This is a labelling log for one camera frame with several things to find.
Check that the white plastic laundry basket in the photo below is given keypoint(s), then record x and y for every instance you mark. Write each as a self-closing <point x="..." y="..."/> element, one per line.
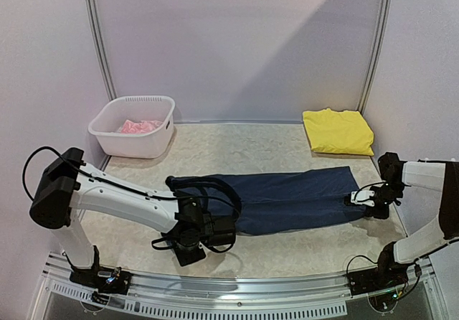
<point x="134" y="108"/>

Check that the navy blue tank top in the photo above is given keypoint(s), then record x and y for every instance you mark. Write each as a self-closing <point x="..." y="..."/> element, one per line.
<point x="269" y="203"/>

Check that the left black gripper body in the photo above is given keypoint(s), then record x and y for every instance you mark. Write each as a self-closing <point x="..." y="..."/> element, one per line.
<point x="183" y="254"/>

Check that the pink crumpled garment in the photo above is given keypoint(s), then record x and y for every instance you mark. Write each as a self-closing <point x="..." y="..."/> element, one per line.
<point x="131" y="127"/>

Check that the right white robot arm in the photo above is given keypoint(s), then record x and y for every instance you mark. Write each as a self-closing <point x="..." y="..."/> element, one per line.
<point x="427" y="193"/>

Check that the right aluminium frame post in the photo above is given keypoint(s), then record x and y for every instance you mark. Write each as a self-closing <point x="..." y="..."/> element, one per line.
<point x="377" y="44"/>

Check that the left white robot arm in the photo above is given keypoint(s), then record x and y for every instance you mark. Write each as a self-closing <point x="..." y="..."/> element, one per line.
<point x="70" y="184"/>

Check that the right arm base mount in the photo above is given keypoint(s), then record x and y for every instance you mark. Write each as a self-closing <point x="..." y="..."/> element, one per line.
<point x="380" y="279"/>

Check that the folded yellow shirt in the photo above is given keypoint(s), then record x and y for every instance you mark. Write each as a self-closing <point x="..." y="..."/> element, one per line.
<point x="338" y="132"/>

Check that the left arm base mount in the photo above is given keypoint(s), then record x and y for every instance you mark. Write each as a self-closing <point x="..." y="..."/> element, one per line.
<point x="103" y="279"/>

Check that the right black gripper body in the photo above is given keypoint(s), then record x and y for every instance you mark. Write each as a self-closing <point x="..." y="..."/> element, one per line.
<point x="375" y="209"/>

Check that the aluminium front rail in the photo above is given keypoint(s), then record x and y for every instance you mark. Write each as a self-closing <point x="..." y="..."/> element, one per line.
<point x="156" y="296"/>

